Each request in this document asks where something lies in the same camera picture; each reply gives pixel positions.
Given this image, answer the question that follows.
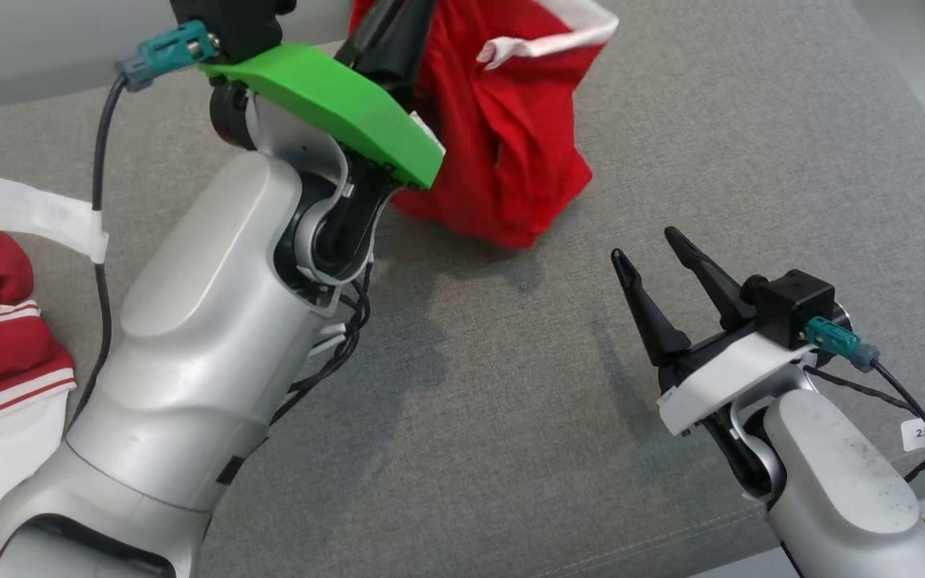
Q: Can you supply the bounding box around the thin black camera cable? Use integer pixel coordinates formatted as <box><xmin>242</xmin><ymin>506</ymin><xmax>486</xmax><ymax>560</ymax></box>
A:
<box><xmin>804</xmin><ymin>361</ymin><xmax>925</xmax><ymax>490</ymax></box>
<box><xmin>69</xmin><ymin>76</ymin><xmax>130</xmax><ymax>426</ymax></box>

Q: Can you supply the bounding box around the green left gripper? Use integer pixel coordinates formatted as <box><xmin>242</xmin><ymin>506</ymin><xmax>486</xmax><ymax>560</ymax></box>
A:
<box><xmin>198</xmin><ymin>0</ymin><xmax>446</xmax><ymax>192</ymax></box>

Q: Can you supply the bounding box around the thin black right camera cable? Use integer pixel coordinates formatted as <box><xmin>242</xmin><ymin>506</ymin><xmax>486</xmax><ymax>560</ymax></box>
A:
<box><xmin>804</xmin><ymin>361</ymin><xmax>925</xmax><ymax>490</ymax></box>

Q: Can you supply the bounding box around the teal cable connector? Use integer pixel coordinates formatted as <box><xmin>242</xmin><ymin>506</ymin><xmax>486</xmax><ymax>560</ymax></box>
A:
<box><xmin>805</xmin><ymin>316</ymin><xmax>882</xmax><ymax>372</ymax></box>
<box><xmin>115</xmin><ymin>20</ymin><xmax>218</xmax><ymax>92</ymax></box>

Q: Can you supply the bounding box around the teal right cable connector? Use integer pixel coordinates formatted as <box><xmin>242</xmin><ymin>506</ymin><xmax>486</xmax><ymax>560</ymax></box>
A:
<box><xmin>805</xmin><ymin>316</ymin><xmax>882</xmax><ymax>372</ymax></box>

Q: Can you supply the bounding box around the red garment with white trim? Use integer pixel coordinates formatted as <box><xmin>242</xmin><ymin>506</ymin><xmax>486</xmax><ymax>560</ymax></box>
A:
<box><xmin>348</xmin><ymin>0</ymin><xmax>620</xmax><ymax>250</ymax></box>

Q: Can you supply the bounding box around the teal left cable connector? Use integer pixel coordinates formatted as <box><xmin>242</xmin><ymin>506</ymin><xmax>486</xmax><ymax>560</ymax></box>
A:
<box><xmin>115</xmin><ymin>20</ymin><xmax>218</xmax><ymax>92</ymax></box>

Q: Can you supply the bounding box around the white left cable label tag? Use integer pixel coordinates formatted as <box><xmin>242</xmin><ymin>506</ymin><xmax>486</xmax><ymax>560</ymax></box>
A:
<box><xmin>0</xmin><ymin>169</ymin><xmax>110</xmax><ymax>264</ymax></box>

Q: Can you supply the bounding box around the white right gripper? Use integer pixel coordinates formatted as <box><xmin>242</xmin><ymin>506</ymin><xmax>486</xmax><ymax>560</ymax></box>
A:
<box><xmin>610</xmin><ymin>226</ymin><xmax>826</xmax><ymax>438</ymax></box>

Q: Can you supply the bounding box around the thin black left camera cable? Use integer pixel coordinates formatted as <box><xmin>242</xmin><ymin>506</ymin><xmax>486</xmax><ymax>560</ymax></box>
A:
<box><xmin>69</xmin><ymin>76</ymin><xmax>130</xmax><ymax>426</ymax></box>

